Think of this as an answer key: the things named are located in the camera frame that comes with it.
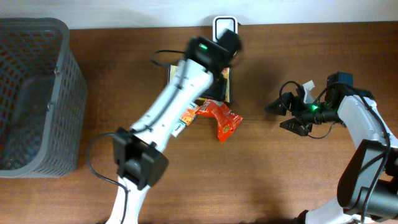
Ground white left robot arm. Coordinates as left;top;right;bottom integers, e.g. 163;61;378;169
107;29;241;223

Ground small orange packet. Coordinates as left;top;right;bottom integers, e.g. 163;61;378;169
180;102;199;126

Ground grey plastic mesh basket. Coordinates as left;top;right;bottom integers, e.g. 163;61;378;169
1;18;88;179

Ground red snack bag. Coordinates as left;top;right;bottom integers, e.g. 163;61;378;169
195;99;243;143

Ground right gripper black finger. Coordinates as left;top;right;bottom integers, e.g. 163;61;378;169
280;118;311;136
265;92;294;116

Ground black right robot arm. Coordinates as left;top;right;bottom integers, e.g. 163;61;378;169
265;72;397;223

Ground small green tissue pack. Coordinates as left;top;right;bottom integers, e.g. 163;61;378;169
172;121;186;138

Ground white barcode scanner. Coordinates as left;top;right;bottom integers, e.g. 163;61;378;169
212;16;241;58

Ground beige wet wipes pack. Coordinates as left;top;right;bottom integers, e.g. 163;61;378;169
168;65;233;104

